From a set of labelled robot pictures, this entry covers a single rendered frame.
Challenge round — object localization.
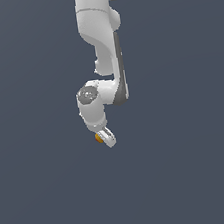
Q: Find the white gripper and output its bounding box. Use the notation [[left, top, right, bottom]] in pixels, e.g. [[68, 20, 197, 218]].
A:
[[95, 125, 118, 150]]

